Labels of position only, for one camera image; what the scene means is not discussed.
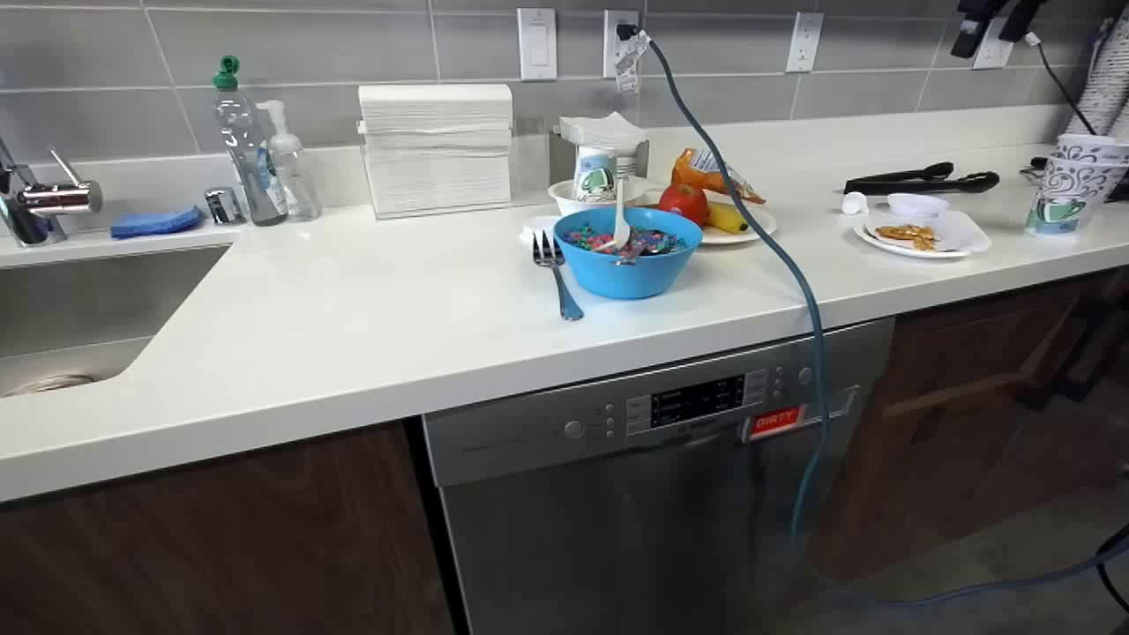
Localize blue power cable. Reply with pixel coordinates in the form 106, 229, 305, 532
638, 30, 1129, 613

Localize large patterned paper cup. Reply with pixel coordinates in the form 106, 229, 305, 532
1027, 134, 1129, 237

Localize white saucer under cup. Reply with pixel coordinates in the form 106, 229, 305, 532
548, 176, 653, 215

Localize chrome kitchen faucet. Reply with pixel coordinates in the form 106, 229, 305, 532
0, 138, 102, 245

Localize clear pump soap bottle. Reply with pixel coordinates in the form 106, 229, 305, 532
260, 100, 321, 221

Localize white plate with fruit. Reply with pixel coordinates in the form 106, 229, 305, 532
703, 202, 781, 245

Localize blue handled metal fork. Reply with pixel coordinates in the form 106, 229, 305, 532
532, 234, 585, 321

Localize black tongs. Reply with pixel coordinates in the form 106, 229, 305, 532
848, 163, 998, 194

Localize right white outlet plate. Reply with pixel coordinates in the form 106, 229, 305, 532
788, 11, 822, 73

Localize blue plastic bowl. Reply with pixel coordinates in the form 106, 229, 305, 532
556, 207, 703, 299

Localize small white patterned cup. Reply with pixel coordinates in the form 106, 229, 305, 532
573, 149, 619, 196

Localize red tomato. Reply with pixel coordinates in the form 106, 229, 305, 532
659, 183, 710, 225

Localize small metal sink stopper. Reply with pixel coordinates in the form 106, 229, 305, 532
204, 185, 246, 225

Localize white wall outlet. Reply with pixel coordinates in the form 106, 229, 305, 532
604, 11, 638, 76

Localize far right wall outlet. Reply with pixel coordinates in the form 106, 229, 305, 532
975, 17, 1012, 71

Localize kitchen sink basin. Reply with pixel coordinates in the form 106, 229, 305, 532
0, 245, 224, 398

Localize yellow banana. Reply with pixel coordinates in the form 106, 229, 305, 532
710, 202, 748, 234

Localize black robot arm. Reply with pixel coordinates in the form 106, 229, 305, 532
949, 0, 1049, 58

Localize white tissue box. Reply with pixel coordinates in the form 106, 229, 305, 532
559, 114, 647, 157

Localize white paper towel stack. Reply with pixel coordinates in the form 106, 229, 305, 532
356, 83, 516, 220

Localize clear dish soap bottle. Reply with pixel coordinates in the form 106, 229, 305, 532
211, 57, 287, 225

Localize white light switch plate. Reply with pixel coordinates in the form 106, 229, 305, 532
516, 8, 559, 80

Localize white plate with snacks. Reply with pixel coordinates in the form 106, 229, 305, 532
855, 194, 993, 259

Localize stainless steel dishwasher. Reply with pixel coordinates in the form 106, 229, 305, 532
423, 321, 894, 635

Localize blue sponge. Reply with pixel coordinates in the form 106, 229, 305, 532
109, 207, 204, 238

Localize colourful candies in bowl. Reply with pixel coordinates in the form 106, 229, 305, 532
567, 225, 683, 259

